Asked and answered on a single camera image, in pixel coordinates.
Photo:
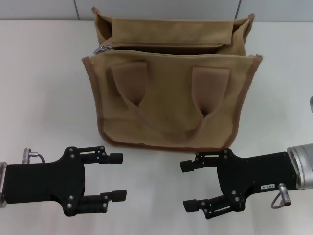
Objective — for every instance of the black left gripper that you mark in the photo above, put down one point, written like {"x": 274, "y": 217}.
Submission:
{"x": 44, "y": 182}

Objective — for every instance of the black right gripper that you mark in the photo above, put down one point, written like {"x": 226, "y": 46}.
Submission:
{"x": 256, "y": 176}

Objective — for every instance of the khaki canvas food bag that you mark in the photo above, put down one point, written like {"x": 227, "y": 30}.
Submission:
{"x": 171, "y": 98}

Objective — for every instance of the silver metal zipper pull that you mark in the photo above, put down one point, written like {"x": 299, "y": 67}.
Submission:
{"x": 100, "y": 49}

